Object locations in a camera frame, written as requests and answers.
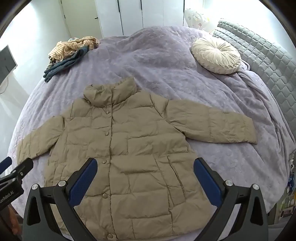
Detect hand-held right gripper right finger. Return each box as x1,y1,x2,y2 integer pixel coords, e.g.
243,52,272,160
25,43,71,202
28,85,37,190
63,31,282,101
193,158,270,241

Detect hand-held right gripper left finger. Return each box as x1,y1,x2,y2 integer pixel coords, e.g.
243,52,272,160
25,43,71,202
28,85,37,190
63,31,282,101
22,158,99,241

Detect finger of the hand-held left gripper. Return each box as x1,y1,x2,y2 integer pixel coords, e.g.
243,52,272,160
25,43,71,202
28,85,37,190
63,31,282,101
5,158,34,183
0,156,12,174

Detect khaki puffer jacket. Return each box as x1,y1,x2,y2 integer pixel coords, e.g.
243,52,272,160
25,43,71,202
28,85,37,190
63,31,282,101
17,77,258,240

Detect person's left hand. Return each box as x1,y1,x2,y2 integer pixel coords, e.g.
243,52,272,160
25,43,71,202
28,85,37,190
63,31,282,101
8,206,22,235

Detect colourful small clutter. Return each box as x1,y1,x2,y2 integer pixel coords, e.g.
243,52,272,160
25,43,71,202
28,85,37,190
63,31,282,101
276,153,296,220

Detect folded blue jeans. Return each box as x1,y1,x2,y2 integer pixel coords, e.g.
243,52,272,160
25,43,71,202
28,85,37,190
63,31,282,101
43,45,89,82

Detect cream round pleated pillow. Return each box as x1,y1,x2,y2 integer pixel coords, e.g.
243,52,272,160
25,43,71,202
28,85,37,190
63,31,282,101
190,37,242,75

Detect striped beige garment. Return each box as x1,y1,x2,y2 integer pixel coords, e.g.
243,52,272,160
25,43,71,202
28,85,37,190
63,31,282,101
48,36,97,63

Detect purple bed blanket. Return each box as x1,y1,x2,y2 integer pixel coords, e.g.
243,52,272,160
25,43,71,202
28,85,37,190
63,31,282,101
5,26,296,234

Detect grey quilted headboard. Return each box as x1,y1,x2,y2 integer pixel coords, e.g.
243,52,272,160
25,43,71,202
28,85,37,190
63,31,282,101
211,18,296,149

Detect white door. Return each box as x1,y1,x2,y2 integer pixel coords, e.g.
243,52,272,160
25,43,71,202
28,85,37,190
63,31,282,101
62,0,103,39

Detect white wardrobe doors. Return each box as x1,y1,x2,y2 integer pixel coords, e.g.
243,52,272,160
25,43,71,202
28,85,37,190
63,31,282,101
95,0,204,37

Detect wall-mounted television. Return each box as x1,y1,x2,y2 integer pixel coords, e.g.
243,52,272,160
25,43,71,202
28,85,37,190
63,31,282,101
0,45,18,87

